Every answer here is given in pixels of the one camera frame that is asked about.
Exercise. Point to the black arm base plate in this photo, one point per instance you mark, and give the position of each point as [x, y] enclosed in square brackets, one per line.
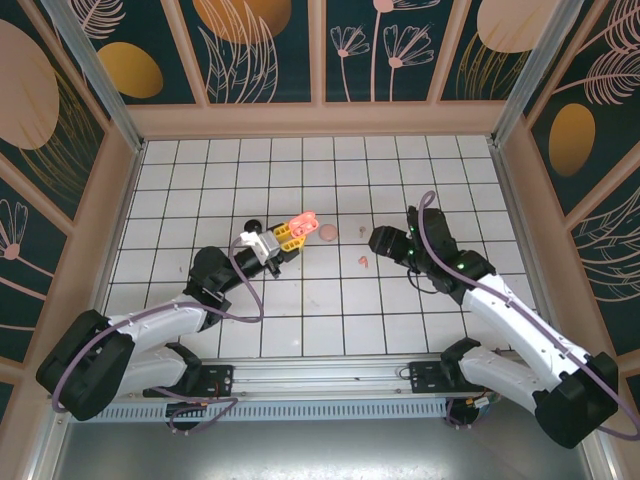
[222, 380]
[425, 377]

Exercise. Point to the dark panel orange circle leaves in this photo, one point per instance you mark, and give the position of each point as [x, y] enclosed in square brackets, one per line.
[250, 60]

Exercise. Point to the dark panel pink circle gold lines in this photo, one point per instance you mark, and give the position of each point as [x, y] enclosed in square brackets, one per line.
[50, 125]
[500, 60]

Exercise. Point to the grey metal sheet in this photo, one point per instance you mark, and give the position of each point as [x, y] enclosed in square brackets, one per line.
[320, 450]

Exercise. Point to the dark panel pink leaf outlines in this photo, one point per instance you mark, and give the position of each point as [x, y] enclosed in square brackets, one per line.
[610, 280]

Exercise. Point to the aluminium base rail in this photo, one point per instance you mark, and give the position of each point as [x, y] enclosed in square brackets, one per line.
[320, 380]

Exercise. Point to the pink earbud charging case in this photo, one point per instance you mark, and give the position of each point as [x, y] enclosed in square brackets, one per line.
[302, 222]

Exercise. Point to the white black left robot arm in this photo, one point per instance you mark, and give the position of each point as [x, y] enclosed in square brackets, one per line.
[165, 320]

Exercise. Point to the aluminium table edge rail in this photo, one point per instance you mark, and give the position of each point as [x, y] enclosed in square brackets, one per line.
[517, 235]
[123, 220]

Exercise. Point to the aluminium corner post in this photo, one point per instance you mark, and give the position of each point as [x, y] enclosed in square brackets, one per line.
[525, 70]
[100, 80]

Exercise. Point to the dark panel pink flowers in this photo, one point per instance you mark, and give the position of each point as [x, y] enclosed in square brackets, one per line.
[360, 75]

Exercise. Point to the dark panel orange oval leaf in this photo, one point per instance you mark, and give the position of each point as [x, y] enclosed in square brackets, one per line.
[165, 50]
[600, 75]

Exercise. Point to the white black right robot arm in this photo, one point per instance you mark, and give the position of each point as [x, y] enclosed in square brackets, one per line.
[510, 320]

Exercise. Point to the dusty pink rounded object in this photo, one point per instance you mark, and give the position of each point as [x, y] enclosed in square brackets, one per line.
[328, 233]

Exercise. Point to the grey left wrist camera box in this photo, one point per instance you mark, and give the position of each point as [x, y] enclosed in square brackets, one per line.
[260, 242]

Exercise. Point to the small black round cap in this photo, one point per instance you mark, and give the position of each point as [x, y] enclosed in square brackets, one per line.
[254, 225]

